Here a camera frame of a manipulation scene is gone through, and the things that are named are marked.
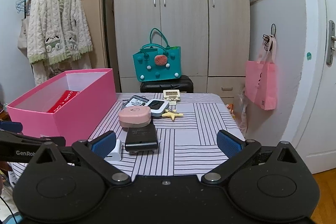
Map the white charger cube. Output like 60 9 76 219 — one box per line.
105 139 122 161

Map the pink cardboard storage box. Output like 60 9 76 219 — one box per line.
7 68 116 145

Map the pink round compact case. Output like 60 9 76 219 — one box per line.
118 106 151 128

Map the yellow starfish hair clip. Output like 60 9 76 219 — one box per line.
161 109 183 121

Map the white pocket wifi router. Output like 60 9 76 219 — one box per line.
145 99 169 117

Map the cream plastic clip holder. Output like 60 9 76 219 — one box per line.
163 90 181 106

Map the striped white tablecloth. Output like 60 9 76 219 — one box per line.
88 93 244 178

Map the pink paper shopping bag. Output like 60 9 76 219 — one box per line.
245 35 277 111

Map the canvas tote on rack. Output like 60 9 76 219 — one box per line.
17 17 29 56

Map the black hard suitcase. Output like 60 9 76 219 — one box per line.
140 75 194 93

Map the cream knitted cardigan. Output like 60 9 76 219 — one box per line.
27 0 93 85

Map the teal felt tote bag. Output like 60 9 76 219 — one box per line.
133 28 182 83

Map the beige wooden wardrobe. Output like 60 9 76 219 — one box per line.
114 0 250 103

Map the white door with handle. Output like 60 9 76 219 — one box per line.
283 0 335 173

